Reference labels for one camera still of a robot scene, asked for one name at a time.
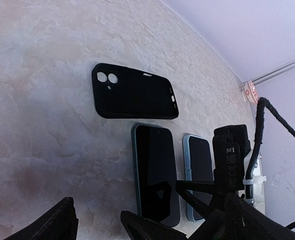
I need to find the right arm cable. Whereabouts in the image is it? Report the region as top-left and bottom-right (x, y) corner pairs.
(244, 96), (295, 198)

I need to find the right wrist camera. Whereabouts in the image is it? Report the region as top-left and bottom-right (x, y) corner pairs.
(212, 124), (267, 208)

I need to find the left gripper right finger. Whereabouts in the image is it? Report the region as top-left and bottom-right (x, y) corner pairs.
(224, 193), (295, 240)

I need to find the teal-edged phone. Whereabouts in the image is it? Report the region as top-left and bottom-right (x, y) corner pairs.
(131, 123), (180, 227)

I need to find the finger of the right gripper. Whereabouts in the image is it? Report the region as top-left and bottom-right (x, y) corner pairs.
(175, 180), (224, 218)
(120, 210), (187, 240)

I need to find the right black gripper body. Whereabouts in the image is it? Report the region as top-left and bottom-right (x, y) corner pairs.
(187, 192), (227, 240)

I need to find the black phone case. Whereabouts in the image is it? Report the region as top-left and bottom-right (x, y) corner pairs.
(92, 63), (179, 120)

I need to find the light blue phone case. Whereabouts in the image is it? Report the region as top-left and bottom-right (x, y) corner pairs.
(182, 133), (213, 223)

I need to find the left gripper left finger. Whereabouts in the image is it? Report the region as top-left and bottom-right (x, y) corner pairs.
(6, 197), (79, 240)

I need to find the right aluminium post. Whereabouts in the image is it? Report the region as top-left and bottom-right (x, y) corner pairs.
(250, 59), (295, 86)

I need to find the red patterned bowl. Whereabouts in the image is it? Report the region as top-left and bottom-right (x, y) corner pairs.
(242, 80), (259, 105)

